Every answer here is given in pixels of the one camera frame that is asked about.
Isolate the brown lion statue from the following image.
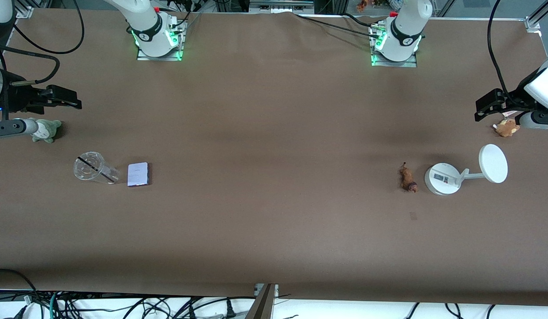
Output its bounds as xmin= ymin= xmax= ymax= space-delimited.
xmin=399 ymin=162 xmax=419 ymax=193

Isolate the brown hamster plush toy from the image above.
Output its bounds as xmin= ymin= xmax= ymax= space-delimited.
xmin=493 ymin=118 xmax=521 ymax=137

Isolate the grey green plush toy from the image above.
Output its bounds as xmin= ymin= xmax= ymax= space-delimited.
xmin=32 ymin=119 xmax=62 ymax=144

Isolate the clear plastic cup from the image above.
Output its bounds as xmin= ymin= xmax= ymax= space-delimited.
xmin=73 ymin=152 xmax=122 ymax=184

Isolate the black drinking straw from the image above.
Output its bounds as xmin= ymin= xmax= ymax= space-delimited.
xmin=78 ymin=156 xmax=116 ymax=183

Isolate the white round desk stand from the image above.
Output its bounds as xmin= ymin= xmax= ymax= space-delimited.
xmin=424 ymin=144 xmax=509 ymax=196

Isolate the brown table cover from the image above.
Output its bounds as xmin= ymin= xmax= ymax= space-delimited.
xmin=0 ymin=9 xmax=548 ymax=306

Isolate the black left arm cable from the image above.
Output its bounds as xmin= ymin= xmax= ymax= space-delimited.
xmin=487 ymin=0 xmax=523 ymax=105

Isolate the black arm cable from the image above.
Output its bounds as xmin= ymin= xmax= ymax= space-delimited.
xmin=487 ymin=0 xmax=523 ymax=105
xmin=0 ymin=0 xmax=85 ymax=85

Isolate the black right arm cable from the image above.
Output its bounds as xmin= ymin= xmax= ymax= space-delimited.
xmin=0 ymin=0 xmax=85 ymax=85

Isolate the aluminium frame corner bracket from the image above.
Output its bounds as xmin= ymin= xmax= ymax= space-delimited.
xmin=13 ymin=0 xmax=35 ymax=19
xmin=525 ymin=0 xmax=548 ymax=32

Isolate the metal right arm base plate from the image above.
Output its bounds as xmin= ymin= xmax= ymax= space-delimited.
xmin=137 ymin=18 xmax=184 ymax=62

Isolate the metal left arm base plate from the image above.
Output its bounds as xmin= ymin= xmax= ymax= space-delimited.
xmin=371 ymin=24 xmax=418 ymax=68

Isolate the black looped floor cable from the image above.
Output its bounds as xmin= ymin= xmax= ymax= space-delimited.
xmin=0 ymin=268 xmax=37 ymax=306

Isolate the black cable across table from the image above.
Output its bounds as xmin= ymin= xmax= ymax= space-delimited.
xmin=294 ymin=12 xmax=383 ymax=38

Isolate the aluminium rail with sockets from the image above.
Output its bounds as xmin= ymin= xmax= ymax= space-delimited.
xmin=250 ymin=0 xmax=314 ymax=14

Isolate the aluminium frame post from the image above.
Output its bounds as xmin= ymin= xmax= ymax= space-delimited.
xmin=245 ymin=284 xmax=279 ymax=319

